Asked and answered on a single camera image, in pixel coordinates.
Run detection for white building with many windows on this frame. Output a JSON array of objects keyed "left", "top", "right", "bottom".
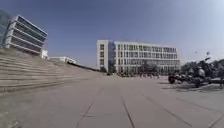
[{"left": 96, "top": 39, "right": 182, "bottom": 75}]

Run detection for grey paved plaza ground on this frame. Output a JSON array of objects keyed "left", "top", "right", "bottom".
[{"left": 0, "top": 73, "right": 224, "bottom": 128}]

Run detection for low white building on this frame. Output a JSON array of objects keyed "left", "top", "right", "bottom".
[{"left": 49, "top": 55, "right": 78, "bottom": 65}]

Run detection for wide stone steps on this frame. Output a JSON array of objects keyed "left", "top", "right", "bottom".
[{"left": 0, "top": 47, "right": 101, "bottom": 94}]

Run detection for row of parked bicycles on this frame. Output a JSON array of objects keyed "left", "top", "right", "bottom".
[{"left": 167, "top": 56, "right": 224, "bottom": 90}]

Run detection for white striped building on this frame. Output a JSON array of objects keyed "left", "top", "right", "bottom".
[{"left": 2, "top": 14, "right": 50, "bottom": 60}]

